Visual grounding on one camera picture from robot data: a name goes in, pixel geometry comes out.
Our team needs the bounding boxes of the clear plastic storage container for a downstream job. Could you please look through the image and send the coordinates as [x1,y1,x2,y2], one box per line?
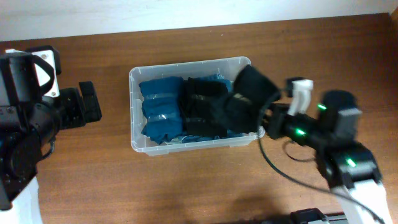
[129,56,257,156]

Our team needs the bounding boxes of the blue garment with tape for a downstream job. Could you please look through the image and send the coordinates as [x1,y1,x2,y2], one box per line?
[139,77,183,144]

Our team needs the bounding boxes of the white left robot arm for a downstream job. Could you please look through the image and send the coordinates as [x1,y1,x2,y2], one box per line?
[1,45,102,223]

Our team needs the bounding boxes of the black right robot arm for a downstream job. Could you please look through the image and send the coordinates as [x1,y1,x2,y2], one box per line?
[262,90,392,223]

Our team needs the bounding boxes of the dark blue jeans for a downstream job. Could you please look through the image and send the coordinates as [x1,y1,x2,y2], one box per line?
[168,74,244,145]

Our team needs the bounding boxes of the black garment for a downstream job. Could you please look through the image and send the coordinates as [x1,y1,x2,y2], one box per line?
[210,65,281,133]
[179,78,228,138]

